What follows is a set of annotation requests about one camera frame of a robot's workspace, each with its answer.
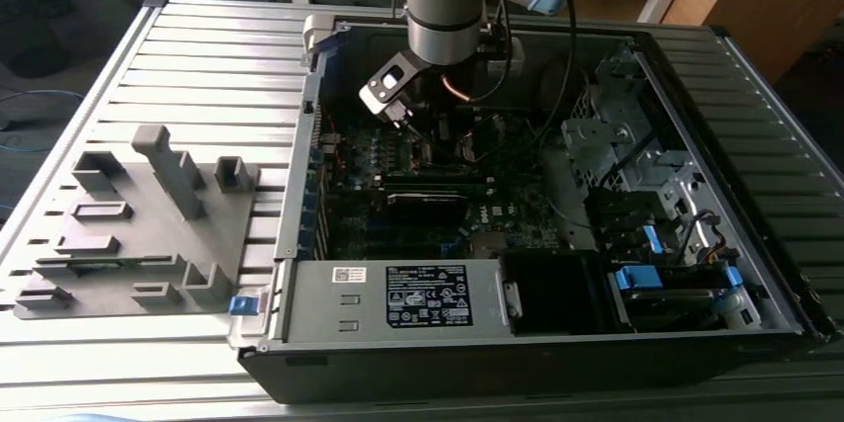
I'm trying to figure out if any silver chipset heatsink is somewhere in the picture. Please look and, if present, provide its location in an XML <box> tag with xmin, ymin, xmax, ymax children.
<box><xmin>468</xmin><ymin>231</ymin><xmax>509</xmax><ymax>255</ymax></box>

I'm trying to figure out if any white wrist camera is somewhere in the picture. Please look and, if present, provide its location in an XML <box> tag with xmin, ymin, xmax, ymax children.
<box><xmin>359</xmin><ymin>50</ymin><xmax>423</xmax><ymax>115</ymax></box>

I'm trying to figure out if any black plastic shroud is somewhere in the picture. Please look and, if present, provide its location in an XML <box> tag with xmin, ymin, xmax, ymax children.
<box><xmin>499</xmin><ymin>251</ymin><xmax>612</xmax><ymax>338</ymax></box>

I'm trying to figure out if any hard disk in blue carrier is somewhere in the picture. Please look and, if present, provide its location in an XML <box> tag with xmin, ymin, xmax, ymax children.
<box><xmin>607</xmin><ymin>265</ymin><xmax>747</xmax><ymax>335</ymax></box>

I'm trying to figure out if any blue floor cable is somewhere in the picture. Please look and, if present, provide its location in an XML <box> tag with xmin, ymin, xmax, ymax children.
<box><xmin>0</xmin><ymin>88</ymin><xmax>87</xmax><ymax>152</ymax></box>

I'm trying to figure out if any grey power supply unit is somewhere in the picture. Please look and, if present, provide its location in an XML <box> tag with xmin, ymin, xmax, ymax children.
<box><xmin>281</xmin><ymin>258</ymin><xmax>517</xmax><ymax>345</ymax></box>

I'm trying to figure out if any pale blue object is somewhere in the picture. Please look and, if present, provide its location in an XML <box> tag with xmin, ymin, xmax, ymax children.
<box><xmin>59</xmin><ymin>411</ymin><xmax>144</xmax><ymax>422</ymax></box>

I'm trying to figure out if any grey parts rack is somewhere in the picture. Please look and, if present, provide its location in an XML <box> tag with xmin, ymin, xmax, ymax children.
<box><xmin>11</xmin><ymin>124</ymin><xmax>264</xmax><ymax>320</ymax></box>

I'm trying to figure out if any blue plastic clip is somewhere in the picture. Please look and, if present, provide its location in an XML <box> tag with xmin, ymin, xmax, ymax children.
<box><xmin>637</xmin><ymin>223</ymin><xmax>665</xmax><ymax>254</ymax></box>

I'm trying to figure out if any black PC case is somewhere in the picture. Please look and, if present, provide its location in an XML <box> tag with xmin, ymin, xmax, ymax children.
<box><xmin>227</xmin><ymin>14</ymin><xmax>844</xmax><ymax>406</ymax></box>

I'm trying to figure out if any silver drive cage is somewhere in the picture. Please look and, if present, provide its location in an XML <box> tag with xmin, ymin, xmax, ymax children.
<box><xmin>559</xmin><ymin>53</ymin><xmax>713</xmax><ymax>225</ymax></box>

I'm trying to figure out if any CPU socket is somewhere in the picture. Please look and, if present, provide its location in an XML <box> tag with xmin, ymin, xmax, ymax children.
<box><xmin>409</xmin><ymin>137</ymin><xmax>477</xmax><ymax>177</ymax></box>

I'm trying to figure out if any black office chair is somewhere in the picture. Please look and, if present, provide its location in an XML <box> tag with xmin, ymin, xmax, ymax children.
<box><xmin>0</xmin><ymin>0</ymin><xmax>75</xmax><ymax>80</ymax></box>

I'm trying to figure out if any black graphics card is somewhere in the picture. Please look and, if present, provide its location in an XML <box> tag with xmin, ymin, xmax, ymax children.
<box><xmin>384</xmin><ymin>192</ymin><xmax>471</xmax><ymax>228</ymax></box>

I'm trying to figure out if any green motherboard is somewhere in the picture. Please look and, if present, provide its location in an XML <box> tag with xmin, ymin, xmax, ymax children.
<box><xmin>315</xmin><ymin>104</ymin><xmax>585</xmax><ymax>263</ymax></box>

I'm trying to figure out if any small wrist camera box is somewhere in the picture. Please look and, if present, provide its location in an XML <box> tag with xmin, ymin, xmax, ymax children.
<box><xmin>484</xmin><ymin>21</ymin><xmax>528</xmax><ymax>78</ymax></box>

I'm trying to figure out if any copper coloured flat cable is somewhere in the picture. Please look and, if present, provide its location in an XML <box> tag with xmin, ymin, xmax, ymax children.
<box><xmin>439</xmin><ymin>73</ymin><xmax>473</xmax><ymax>106</ymax></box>

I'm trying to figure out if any coloured wire bundle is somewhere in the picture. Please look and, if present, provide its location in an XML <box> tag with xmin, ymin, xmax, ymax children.
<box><xmin>697</xmin><ymin>238</ymin><xmax>739</xmax><ymax>266</ymax></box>

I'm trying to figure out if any grey case latch handle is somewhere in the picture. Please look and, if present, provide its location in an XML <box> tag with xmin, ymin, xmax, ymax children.
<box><xmin>301</xmin><ymin>14</ymin><xmax>344</xmax><ymax>68</ymax></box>

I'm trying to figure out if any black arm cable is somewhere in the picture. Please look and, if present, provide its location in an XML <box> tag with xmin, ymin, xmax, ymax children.
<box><xmin>457</xmin><ymin>0</ymin><xmax>581</xmax><ymax>110</ymax></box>
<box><xmin>493</xmin><ymin>0</ymin><xmax>529</xmax><ymax>55</ymax></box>

